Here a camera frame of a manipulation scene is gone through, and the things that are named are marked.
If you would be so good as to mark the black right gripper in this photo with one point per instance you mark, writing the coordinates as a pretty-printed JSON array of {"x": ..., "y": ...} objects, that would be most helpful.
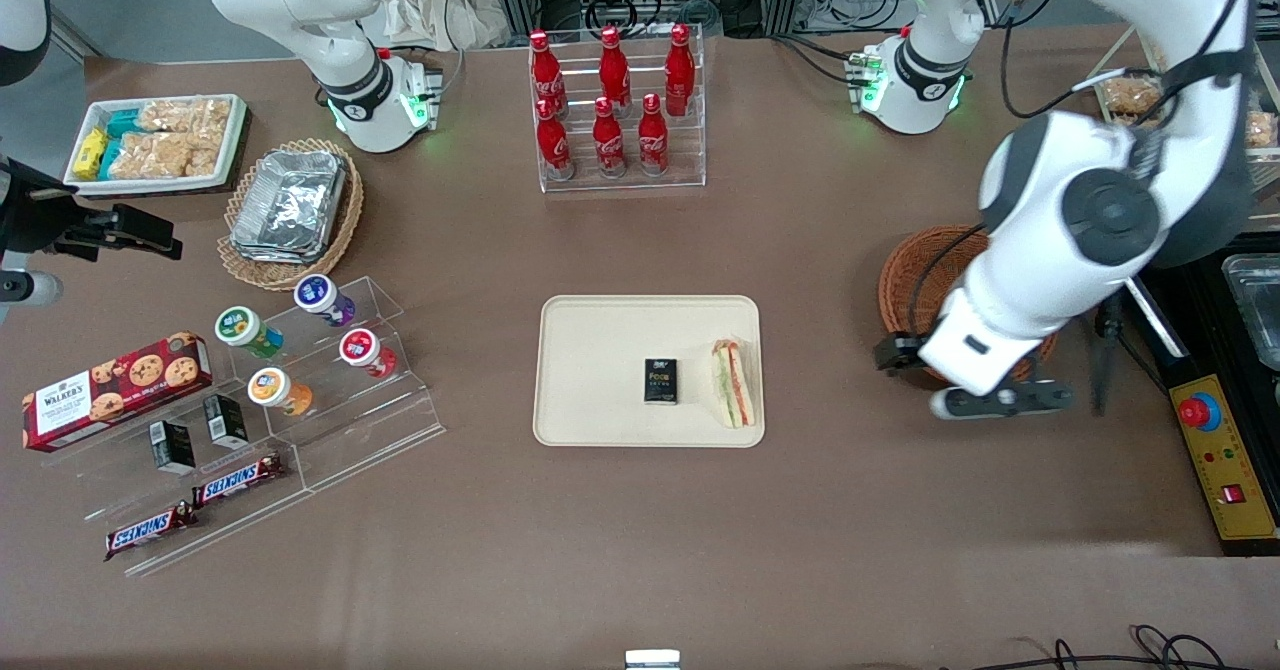
[{"x": 38, "y": 220}]

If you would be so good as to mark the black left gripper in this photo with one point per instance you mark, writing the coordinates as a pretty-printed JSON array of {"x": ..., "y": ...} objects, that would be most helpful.
[{"x": 897, "y": 352}]

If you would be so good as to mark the triangle sandwich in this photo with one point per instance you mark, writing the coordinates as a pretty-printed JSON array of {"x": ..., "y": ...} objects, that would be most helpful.
[{"x": 733, "y": 385}]

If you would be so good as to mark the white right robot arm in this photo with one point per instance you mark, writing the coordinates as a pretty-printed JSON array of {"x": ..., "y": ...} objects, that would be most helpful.
[{"x": 330, "y": 40}]

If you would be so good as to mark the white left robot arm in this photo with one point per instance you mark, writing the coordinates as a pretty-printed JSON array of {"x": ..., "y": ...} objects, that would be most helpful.
[{"x": 1050, "y": 200}]

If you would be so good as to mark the brown round wicker basket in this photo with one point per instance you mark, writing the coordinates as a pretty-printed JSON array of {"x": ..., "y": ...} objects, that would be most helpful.
[{"x": 900, "y": 280}]

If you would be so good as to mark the white rectangular snack tray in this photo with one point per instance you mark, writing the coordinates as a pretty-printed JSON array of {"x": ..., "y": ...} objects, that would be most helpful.
[{"x": 235, "y": 130}]

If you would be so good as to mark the light oval wicker basket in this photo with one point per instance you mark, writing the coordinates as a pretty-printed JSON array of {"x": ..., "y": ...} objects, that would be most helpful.
[{"x": 345, "y": 220}]

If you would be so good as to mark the beige plastic serving tray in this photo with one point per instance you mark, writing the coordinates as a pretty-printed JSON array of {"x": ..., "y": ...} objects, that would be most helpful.
[{"x": 600, "y": 390}]

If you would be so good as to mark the teal snack pack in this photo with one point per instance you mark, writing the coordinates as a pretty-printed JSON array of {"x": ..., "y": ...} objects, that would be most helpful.
[
  {"x": 124, "y": 123},
  {"x": 111, "y": 158}
]

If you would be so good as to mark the yellow snack pack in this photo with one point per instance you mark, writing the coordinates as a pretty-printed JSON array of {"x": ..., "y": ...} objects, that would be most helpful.
[{"x": 90, "y": 153}]

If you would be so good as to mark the clear bag rice crackers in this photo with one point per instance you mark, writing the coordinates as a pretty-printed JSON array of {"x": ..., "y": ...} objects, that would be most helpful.
[
  {"x": 190, "y": 115},
  {"x": 1130, "y": 98},
  {"x": 1262, "y": 130},
  {"x": 165, "y": 155}
]

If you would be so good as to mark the green lid gum jar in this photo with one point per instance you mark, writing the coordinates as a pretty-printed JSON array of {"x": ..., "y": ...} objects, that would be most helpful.
[{"x": 238, "y": 326}]

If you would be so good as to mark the red tartan cookie box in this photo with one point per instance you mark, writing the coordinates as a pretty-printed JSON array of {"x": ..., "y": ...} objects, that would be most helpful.
[{"x": 120, "y": 390}]

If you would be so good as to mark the stack of foil trays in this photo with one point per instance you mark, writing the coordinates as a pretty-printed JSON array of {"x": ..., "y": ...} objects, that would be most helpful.
[{"x": 290, "y": 205}]

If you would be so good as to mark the purple lid gum jar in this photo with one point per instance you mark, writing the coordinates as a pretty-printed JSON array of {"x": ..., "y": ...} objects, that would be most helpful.
[{"x": 316, "y": 295}]

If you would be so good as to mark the small black barcode box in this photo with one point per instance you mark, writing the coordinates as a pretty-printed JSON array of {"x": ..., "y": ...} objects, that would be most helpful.
[
  {"x": 174, "y": 448},
  {"x": 226, "y": 421}
]

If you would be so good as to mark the orange lid gum jar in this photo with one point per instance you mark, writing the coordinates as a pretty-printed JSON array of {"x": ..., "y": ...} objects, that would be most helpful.
[{"x": 270, "y": 388}]

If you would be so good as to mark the black box gold print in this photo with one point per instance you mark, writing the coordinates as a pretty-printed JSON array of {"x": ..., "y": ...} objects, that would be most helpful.
[{"x": 661, "y": 381}]

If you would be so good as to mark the red lid gum jar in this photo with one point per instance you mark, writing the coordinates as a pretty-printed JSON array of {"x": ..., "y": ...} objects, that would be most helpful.
[{"x": 360, "y": 348}]

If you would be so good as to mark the brown Snickers bar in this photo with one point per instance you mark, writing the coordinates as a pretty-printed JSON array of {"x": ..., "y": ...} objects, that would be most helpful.
[
  {"x": 238, "y": 480},
  {"x": 150, "y": 530}
]

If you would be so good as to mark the clear acrylic bottle rack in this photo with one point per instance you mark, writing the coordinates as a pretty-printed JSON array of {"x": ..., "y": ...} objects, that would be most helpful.
[{"x": 690, "y": 165}]

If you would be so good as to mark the black equipment platform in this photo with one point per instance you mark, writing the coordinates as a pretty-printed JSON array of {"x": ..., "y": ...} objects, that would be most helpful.
[{"x": 1200, "y": 330}]

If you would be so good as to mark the red cola bottle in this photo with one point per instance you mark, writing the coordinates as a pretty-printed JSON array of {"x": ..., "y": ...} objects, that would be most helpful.
[
  {"x": 608, "y": 145},
  {"x": 653, "y": 142},
  {"x": 554, "y": 145},
  {"x": 680, "y": 70},
  {"x": 546, "y": 75},
  {"x": 614, "y": 70}
]

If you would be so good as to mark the clear acrylic step display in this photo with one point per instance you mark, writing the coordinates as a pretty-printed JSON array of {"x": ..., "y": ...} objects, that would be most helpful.
[{"x": 370, "y": 430}]

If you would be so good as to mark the red emergency stop button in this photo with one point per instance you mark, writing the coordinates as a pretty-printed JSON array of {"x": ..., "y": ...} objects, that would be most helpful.
[{"x": 1198, "y": 413}]

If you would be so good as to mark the yellow control panel box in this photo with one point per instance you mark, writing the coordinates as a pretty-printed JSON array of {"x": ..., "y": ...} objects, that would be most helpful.
[{"x": 1225, "y": 470}]

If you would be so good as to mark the clear plastic container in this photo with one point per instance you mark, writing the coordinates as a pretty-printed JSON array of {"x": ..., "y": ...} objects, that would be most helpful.
[{"x": 1258, "y": 310}]

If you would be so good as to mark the small silver object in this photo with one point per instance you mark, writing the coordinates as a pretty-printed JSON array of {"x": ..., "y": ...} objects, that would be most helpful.
[{"x": 652, "y": 660}]

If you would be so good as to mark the crumpled white cloth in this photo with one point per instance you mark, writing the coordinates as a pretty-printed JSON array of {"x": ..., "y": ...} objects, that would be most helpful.
[{"x": 440, "y": 5}]

